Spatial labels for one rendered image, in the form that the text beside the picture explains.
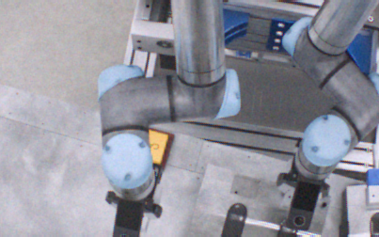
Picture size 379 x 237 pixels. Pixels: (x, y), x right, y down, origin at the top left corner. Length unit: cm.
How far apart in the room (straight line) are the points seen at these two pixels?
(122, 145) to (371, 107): 41
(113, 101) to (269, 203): 49
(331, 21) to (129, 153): 37
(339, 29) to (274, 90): 116
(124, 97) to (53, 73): 142
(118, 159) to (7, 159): 59
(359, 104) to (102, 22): 153
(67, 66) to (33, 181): 98
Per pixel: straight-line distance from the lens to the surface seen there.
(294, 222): 155
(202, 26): 125
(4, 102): 189
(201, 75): 130
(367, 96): 140
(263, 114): 246
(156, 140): 178
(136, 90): 134
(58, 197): 181
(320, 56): 140
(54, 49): 278
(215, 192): 170
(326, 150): 134
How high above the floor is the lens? 255
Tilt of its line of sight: 73 degrees down
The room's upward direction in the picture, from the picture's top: straight up
